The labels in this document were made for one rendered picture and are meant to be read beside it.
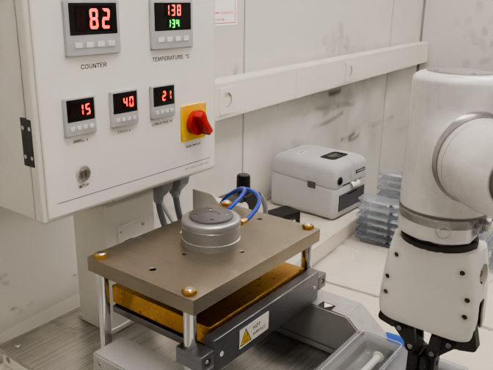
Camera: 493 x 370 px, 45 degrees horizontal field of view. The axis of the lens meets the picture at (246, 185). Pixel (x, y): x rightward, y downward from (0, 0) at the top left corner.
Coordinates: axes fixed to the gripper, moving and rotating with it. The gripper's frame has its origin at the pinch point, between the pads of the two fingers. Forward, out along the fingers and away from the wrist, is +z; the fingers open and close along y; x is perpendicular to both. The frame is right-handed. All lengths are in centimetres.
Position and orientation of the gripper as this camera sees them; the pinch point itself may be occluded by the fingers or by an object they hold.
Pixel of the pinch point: (422, 365)
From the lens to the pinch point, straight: 70.0
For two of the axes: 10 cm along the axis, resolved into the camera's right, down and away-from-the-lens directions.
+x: -6.1, 2.3, -7.6
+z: -0.2, 9.5, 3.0
